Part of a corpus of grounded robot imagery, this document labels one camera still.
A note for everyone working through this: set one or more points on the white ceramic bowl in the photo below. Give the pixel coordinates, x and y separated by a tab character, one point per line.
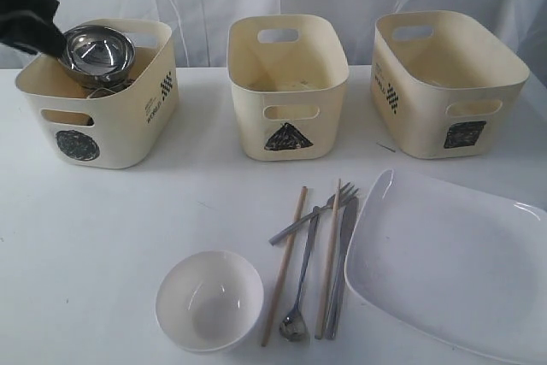
210	302

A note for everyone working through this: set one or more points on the right wooden chopstick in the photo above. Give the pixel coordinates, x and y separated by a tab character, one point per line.
325	287

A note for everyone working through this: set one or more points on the cream bin with circle mark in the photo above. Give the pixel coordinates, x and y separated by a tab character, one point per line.
115	131

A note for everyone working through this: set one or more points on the steel table knife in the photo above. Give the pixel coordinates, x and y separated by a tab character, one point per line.
336	300

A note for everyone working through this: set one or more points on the steel mug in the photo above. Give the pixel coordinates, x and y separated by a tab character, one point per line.
106	91

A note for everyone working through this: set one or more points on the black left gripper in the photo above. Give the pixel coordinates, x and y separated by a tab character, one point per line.
28	26

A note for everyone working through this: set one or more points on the white rectangular plate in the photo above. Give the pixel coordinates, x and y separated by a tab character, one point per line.
464	267

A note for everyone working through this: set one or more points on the cream bin with triangle mark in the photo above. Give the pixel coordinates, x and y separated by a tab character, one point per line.
288	77

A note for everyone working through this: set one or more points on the stainless steel bowl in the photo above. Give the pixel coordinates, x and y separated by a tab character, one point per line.
97	55

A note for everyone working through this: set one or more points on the long steel spoon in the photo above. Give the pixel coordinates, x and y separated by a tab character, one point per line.
293	327

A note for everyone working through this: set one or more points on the wooden chopstick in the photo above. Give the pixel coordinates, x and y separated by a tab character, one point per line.
283	268
325	287

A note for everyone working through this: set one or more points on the left wooden chopstick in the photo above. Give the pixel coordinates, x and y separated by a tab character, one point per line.
283	268

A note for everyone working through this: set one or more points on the cream bin with square mark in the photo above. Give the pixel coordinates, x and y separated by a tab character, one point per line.
443	83

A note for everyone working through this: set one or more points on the steel fork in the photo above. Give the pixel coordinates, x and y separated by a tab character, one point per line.
345	194

